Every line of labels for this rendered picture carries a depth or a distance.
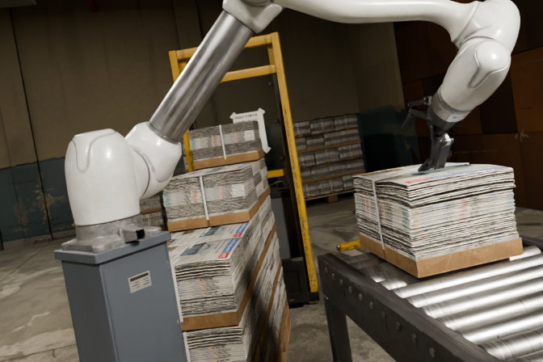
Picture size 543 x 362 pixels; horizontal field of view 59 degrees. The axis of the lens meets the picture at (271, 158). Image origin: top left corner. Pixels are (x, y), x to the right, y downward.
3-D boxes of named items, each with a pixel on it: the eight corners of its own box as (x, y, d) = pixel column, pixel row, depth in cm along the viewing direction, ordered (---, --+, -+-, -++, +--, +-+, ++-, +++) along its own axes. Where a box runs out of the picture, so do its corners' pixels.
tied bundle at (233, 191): (167, 233, 215) (158, 183, 214) (187, 220, 244) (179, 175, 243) (250, 222, 210) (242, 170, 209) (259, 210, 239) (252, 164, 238)
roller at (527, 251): (378, 284, 115) (382, 305, 115) (545, 246, 125) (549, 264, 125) (370, 281, 120) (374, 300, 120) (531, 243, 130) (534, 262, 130)
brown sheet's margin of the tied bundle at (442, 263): (389, 263, 130) (387, 246, 129) (485, 242, 135) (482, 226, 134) (418, 278, 114) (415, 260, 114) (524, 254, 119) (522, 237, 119)
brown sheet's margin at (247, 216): (167, 232, 215) (166, 222, 215) (187, 219, 244) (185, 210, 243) (250, 220, 210) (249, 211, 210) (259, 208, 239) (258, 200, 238)
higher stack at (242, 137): (223, 351, 278) (186, 130, 271) (232, 329, 308) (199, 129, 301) (289, 343, 274) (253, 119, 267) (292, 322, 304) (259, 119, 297)
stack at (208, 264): (157, 511, 163) (115, 271, 158) (223, 351, 279) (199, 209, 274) (270, 502, 159) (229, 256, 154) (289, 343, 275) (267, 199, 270)
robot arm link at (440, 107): (448, 114, 107) (437, 127, 113) (484, 108, 109) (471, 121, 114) (433, 81, 111) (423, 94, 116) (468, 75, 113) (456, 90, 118)
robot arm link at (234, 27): (82, 180, 130) (121, 171, 152) (128, 217, 128) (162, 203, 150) (246, -69, 117) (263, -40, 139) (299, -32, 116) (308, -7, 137)
